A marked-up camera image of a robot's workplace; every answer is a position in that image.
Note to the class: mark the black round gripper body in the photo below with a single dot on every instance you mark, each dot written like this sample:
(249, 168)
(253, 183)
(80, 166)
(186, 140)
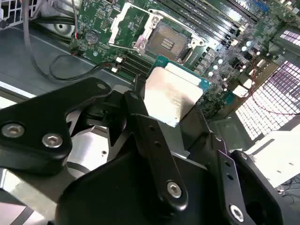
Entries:
(112, 194)

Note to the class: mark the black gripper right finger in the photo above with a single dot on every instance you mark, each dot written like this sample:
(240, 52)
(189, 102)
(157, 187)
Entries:
(225, 168)

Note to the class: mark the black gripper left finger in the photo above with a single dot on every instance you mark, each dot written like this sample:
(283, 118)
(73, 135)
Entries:
(35, 117)

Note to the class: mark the silver topped CPU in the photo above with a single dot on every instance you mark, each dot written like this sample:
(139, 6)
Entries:
(171, 93)

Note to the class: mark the metal socket cover frame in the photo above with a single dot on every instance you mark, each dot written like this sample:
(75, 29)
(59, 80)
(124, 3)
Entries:
(115, 28)

